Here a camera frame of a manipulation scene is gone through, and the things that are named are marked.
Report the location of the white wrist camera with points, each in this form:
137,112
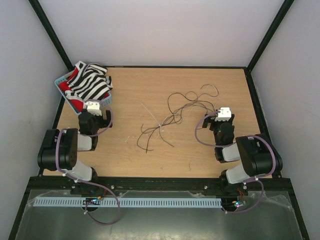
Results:
93,107
223,113

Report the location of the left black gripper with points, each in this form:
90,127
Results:
104,122

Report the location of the white zip tie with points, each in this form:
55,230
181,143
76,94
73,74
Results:
156,120

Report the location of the red cloth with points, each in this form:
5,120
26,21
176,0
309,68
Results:
70,95

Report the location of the light blue slotted cable duct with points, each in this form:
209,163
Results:
211,203

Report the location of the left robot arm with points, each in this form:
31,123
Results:
59,148

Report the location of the light blue plastic basket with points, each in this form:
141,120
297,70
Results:
106,101

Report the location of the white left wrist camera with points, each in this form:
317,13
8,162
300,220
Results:
93,107

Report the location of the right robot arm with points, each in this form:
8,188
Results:
257,155

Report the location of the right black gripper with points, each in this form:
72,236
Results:
211,119

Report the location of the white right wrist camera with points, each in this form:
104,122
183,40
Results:
223,113

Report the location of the zebra striped cloth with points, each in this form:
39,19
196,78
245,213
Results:
90,82

